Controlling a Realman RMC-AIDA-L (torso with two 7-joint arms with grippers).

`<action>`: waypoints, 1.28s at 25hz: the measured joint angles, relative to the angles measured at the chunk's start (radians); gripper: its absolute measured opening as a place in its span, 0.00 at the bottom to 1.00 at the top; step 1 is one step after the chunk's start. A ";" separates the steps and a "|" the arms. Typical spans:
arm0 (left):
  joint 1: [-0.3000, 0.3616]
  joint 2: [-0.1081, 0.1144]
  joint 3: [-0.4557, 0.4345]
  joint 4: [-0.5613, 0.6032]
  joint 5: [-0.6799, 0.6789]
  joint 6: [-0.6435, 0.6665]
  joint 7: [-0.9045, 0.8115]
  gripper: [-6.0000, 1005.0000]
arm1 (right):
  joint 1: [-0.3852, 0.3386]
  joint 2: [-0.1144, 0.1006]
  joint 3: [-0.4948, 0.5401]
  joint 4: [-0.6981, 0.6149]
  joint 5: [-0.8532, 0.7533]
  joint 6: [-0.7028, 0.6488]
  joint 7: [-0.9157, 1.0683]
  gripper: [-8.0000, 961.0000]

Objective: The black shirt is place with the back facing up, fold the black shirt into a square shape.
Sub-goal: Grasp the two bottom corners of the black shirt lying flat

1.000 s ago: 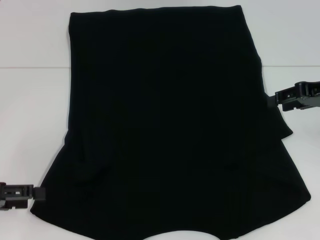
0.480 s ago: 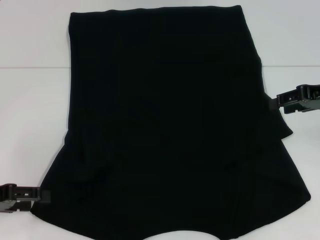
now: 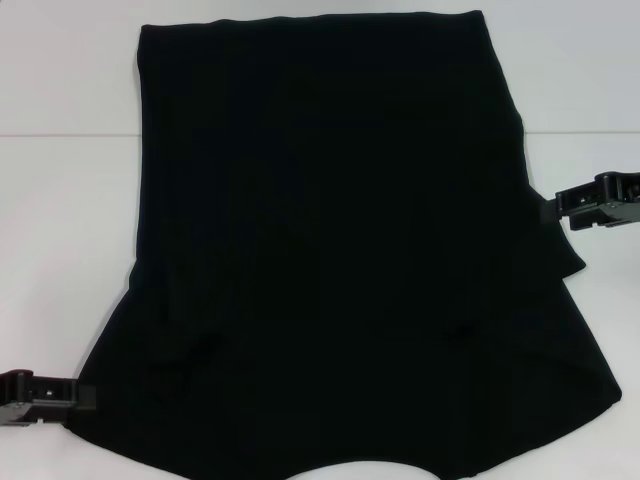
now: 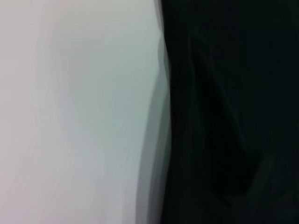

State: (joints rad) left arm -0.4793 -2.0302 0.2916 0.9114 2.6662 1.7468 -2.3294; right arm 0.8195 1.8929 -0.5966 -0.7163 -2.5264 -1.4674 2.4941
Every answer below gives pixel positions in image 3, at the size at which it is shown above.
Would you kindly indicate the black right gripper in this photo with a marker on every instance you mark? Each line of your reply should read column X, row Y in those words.
column 625, row 192

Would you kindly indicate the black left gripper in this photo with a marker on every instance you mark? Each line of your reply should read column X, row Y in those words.
column 9, row 387

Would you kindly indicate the black t-shirt with FREE print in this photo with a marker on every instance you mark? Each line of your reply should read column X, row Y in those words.
column 325, row 200

